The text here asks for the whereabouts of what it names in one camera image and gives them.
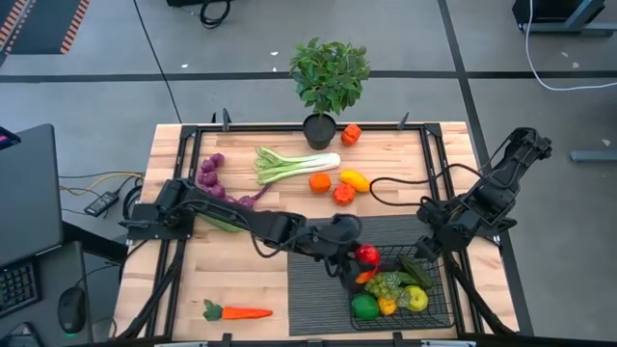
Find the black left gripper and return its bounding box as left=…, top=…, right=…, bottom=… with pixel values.
left=308, top=214, right=363, bottom=290

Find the grey woven placemat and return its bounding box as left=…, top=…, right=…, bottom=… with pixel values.
left=287, top=215, right=435, bottom=336

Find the green avocado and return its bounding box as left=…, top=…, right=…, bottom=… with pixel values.
left=351, top=293, right=381, bottom=321

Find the dark green okra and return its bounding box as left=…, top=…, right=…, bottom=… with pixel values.
left=397, top=254, right=435, bottom=289

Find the black computer mouse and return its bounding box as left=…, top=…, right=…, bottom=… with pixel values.
left=57, top=285, right=88, bottom=334

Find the green grape bunch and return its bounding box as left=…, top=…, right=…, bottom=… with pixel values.
left=364, top=271, right=411, bottom=309

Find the black metal table frame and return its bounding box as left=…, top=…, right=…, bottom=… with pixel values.
left=115, top=108, right=520, bottom=341

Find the red orange mango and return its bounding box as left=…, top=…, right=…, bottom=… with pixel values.
left=354, top=243, right=383, bottom=285

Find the green plant in black pot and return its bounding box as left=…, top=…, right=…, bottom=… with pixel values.
left=288, top=37, right=371, bottom=151

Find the black power adapter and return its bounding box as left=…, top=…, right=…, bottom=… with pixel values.
left=84, top=191, right=121, bottom=218

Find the orange carrot with green top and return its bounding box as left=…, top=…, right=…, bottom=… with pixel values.
left=202, top=298, right=274, bottom=322

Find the yellow-green apple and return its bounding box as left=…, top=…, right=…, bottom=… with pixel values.
left=403, top=284, right=430, bottom=312

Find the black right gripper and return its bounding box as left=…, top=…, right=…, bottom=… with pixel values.
left=414, top=195, right=476, bottom=264

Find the backlit computer keyboard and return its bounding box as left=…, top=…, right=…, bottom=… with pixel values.
left=0, top=259, right=40, bottom=319

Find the hazard-striped floor mat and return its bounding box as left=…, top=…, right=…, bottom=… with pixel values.
left=0, top=0, right=92, bottom=55

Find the dark grey computer monitor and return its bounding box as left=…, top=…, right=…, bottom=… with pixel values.
left=0, top=123, right=64, bottom=267

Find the black device with pink light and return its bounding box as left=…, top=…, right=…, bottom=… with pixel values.
left=0, top=125, right=21, bottom=151

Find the round orange fruit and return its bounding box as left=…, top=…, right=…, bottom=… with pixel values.
left=308, top=173, right=333, bottom=195

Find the black coiled floor cable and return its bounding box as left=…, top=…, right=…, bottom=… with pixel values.
left=199, top=0, right=232, bottom=30

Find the white floor cable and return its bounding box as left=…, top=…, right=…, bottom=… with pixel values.
left=523, top=0, right=617, bottom=92

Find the black wire basket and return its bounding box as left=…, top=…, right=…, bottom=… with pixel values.
left=347, top=244, right=454, bottom=332

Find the purple onion braid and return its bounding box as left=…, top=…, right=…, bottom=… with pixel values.
left=197, top=152, right=274, bottom=209

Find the red-orange toy pumpkin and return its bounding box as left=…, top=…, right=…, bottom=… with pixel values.
left=333, top=183, right=357, bottom=206

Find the yellow cable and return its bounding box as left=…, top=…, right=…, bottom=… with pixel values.
left=59, top=172, right=146, bottom=197

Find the yellow orange mango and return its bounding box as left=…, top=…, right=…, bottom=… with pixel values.
left=339, top=169, right=371, bottom=194

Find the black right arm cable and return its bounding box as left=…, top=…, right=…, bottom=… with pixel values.
left=368, top=163, right=483, bottom=208

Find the dark desk base frame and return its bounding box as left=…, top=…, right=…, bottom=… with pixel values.
left=510, top=0, right=617, bottom=38

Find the green cucumber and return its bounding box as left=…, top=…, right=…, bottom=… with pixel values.
left=200, top=214, right=245, bottom=233

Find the yellow lemon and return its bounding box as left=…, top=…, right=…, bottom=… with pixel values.
left=377, top=295, right=399, bottom=317

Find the dark grey side desk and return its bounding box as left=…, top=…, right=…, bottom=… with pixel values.
left=0, top=240, right=95, bottom=347

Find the grey desk foot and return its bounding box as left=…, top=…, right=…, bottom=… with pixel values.
left=571, top=148, right=617, bottom=163

